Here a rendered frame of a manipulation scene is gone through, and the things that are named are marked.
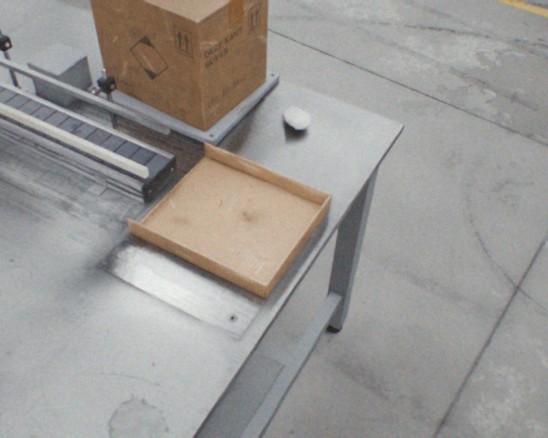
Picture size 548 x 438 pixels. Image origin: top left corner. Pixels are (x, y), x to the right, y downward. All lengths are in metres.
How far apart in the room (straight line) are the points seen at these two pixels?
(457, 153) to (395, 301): 0.85
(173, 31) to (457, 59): 2.26
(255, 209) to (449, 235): 1.29
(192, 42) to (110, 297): 0.52
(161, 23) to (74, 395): 0.72
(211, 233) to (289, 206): 0.17
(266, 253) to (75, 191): 0.42
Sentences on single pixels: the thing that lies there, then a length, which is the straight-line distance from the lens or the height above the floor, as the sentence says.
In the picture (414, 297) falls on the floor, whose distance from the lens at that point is 2.19.
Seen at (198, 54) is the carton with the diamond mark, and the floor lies 1.05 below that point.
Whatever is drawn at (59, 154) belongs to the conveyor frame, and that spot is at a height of 0.86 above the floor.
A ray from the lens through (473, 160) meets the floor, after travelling 2.75.
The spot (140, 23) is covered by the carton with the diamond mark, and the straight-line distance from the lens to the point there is 1.35.
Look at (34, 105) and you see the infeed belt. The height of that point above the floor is 0.88.
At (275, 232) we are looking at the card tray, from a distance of 1.19.
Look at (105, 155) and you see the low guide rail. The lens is 1.26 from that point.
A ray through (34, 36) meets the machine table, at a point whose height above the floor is 0.83.
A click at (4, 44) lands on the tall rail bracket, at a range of 1.55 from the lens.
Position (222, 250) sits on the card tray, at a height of 0.83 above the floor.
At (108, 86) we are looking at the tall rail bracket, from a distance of 1.35.
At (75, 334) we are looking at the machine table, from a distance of 1.10.
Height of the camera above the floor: 1.73
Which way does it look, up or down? 47 degrees down
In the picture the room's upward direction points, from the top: 3 degrees clockwise
